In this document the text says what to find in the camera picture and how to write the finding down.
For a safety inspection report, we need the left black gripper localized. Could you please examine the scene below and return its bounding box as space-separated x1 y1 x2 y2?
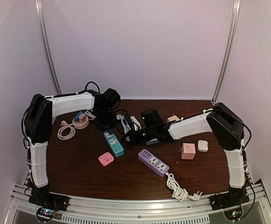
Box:
95 108 118 132

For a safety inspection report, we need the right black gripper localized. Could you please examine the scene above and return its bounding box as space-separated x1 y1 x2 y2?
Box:
121 126 157 146

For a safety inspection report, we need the teal power strip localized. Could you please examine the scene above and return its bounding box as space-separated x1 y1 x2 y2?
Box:
103 132 124 157

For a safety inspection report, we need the pink square plug adapter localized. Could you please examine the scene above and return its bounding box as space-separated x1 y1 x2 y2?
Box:
98 152 114 167

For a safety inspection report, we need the purple power strip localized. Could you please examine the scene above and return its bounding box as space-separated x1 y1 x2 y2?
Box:
138 149 170 177

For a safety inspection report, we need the beige cube socket adapter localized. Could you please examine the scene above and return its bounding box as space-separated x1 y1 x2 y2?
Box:
167 115 180 122

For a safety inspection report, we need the pink cube socket adapter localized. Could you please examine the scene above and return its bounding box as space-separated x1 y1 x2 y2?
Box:
180 143 196 160

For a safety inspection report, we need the white plug adapter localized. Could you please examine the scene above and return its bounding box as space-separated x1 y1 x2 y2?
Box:
197 140 208 152

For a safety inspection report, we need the blue-grey power strip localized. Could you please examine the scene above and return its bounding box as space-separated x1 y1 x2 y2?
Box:
145 138 160 145

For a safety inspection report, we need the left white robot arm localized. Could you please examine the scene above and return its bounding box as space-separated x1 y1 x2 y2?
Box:
21 88 121 188

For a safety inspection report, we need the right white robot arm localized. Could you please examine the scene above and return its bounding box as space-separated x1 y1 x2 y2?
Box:
121 103 247 206

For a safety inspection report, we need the light blue bundled cord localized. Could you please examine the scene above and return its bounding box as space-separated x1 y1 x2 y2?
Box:
120 115 131 135

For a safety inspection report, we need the white coiled cord left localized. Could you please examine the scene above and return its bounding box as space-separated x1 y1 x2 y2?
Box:
57 120 77 140

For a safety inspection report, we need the white bundled power cord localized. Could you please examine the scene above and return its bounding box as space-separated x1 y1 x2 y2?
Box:
166 172 203 203

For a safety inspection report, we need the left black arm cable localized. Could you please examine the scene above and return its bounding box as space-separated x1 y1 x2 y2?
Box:
21 81 102 150

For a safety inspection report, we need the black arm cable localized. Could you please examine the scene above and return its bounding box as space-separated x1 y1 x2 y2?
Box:
21 81 102 150
115 109 253 150

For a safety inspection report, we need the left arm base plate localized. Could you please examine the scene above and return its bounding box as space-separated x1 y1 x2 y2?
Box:
29 190 69 211

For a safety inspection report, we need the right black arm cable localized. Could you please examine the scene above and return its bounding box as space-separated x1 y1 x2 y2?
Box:
115 109 253 150

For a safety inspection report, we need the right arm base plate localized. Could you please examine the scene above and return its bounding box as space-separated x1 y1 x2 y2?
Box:
209 187 250 210

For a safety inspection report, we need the aluminium front rail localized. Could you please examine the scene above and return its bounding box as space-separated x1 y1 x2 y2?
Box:
2 184 271 224

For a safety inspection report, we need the left aluminium corner post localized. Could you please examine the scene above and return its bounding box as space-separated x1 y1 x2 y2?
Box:
35 0 62 95

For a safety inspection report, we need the aluminium corner post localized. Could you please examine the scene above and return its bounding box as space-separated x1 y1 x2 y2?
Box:
35 0 62 95
212 0 241 104

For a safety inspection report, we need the right aluminium corner post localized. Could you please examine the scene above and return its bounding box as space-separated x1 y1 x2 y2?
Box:
212 0 241 104

